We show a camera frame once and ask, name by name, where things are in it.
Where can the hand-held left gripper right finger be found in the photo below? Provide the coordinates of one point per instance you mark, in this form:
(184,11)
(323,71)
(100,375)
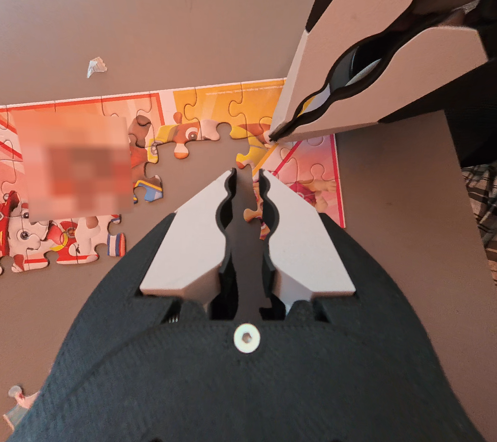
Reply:
(310,252)

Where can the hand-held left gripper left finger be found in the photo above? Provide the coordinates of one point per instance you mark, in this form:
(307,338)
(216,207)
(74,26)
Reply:
(186,252)

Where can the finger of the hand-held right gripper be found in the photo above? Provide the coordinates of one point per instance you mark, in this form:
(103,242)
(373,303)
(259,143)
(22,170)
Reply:
(369,3)
(427,73)

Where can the pink dog puzzle piece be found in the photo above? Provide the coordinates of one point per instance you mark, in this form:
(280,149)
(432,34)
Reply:
(326,197)

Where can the assembled pink red puzzle section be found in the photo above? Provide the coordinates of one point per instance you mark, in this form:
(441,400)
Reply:
(205,100)

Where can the plaid shirt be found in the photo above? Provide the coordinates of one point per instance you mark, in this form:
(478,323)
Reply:
(483,209)

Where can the white paper scrap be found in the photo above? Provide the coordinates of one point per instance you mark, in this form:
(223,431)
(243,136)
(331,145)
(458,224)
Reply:
(96,67)

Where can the pale pink grey puzzle piece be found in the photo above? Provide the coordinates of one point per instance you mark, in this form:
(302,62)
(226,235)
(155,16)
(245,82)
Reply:
(19,407)

